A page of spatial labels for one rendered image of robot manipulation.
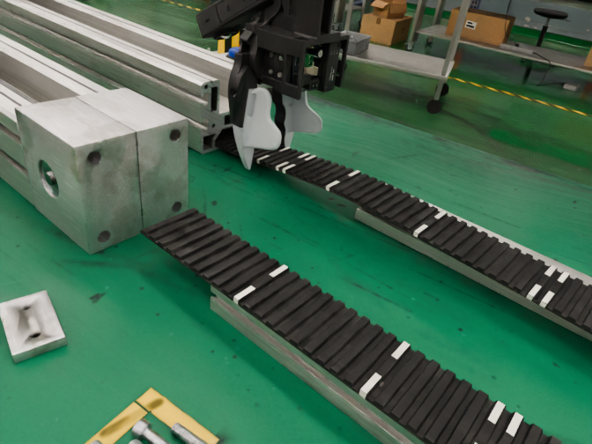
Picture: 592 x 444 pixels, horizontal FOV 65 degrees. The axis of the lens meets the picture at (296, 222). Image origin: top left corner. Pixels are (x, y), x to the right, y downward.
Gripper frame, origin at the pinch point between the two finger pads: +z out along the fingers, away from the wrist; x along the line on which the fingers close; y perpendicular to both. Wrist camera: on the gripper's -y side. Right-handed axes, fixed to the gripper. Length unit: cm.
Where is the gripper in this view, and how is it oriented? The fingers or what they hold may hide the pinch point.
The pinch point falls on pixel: (262, 149)
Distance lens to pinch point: 54.5
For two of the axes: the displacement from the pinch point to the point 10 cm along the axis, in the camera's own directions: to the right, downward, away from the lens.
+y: 7.6, 4.2, -4.9
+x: 6.4, -3.7, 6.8
